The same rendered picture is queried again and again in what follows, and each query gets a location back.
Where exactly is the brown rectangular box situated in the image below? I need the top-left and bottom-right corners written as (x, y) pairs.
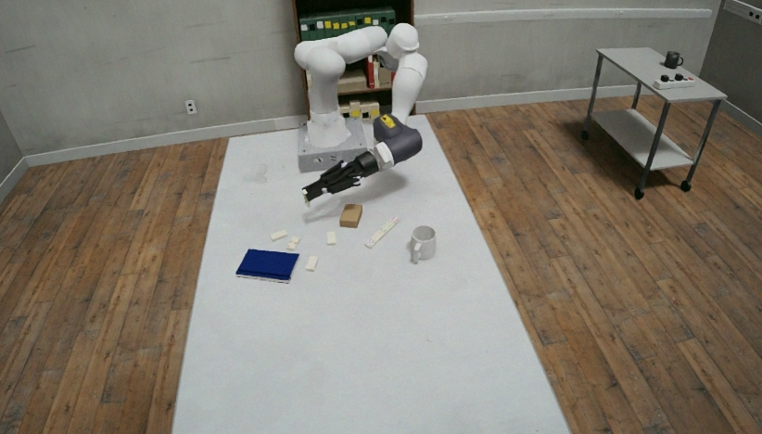
top-left (339, 204), bottom-right (363, 228)

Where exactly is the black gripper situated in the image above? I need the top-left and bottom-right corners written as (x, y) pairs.
top-left (301, 151), bottom-right (379, 201)

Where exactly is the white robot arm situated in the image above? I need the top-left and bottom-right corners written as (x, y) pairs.
top-left (294, 23), bottom-right (428, 172)

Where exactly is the grey mug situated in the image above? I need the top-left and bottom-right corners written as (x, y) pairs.
top-left (412, 224), bottom-right (437, 262)

